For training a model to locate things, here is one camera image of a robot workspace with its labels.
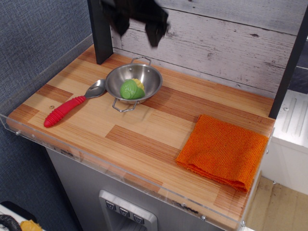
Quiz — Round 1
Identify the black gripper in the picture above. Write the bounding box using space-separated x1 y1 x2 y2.
100 0 169 47

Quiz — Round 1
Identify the silver metal bowl with handles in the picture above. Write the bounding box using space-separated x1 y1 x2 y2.
105 56 163 112

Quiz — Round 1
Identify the green yellow toy corn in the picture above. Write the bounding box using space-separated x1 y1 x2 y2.
120 78 145 100

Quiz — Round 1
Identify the clear acrylic table guard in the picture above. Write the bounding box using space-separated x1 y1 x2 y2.
7 29 285 231

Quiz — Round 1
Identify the orange folded cloth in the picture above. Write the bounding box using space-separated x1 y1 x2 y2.
176 115 269 193

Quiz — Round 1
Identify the grey toy fridge cabinet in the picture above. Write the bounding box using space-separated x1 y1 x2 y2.
47 149 220 231

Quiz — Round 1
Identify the silver dispenser panel with buttons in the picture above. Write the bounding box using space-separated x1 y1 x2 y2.
99 190 158 231

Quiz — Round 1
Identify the white ribbed toy counter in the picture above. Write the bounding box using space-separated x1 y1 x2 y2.
261 90 308 194

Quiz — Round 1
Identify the black and yellow object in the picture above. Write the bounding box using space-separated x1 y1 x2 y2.
0 201 44 231

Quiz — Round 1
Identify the left black upright post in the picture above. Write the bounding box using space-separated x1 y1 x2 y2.
87 0 114 64

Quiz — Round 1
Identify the black upright post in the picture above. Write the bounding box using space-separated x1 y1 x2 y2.
269 9 308 119
87 0 114 64

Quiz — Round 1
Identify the red handled metal spoon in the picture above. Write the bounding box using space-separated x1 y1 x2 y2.
43 79 106 128

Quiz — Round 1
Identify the right black upright post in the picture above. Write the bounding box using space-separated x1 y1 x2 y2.
269 9 308 119

